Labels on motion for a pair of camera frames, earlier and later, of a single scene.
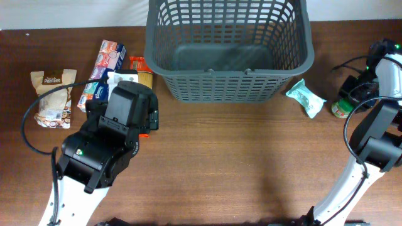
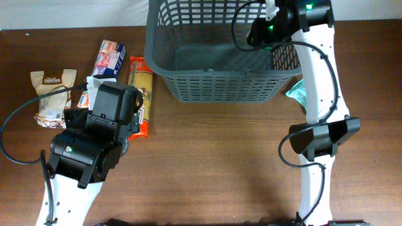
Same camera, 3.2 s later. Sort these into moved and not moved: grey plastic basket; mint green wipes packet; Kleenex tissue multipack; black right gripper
Moved: black right gripper
Not moved: mint green wipes packet; grey plastic basket; Kleenex tissue multipack
